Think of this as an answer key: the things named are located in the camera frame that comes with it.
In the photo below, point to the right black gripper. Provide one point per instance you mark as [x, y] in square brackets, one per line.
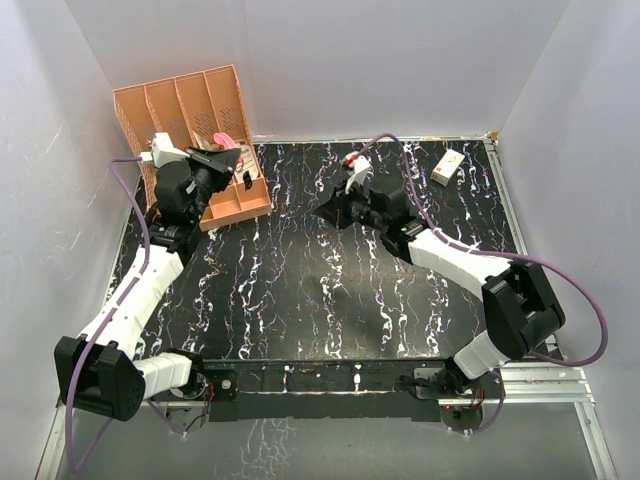
[334, 210]

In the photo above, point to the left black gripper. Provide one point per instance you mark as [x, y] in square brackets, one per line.
[221, 160]

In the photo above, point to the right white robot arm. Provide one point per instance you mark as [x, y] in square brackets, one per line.
[520, 307]

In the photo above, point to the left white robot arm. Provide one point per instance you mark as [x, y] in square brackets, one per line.
[96, 370]

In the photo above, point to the orange perforated file organizer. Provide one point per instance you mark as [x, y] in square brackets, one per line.
[204, 109]

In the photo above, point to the white red small box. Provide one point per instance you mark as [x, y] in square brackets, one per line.
[447, 167]

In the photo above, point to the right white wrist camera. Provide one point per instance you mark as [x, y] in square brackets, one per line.
[357, 166]

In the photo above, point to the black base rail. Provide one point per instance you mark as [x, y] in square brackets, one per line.
[335, 389]

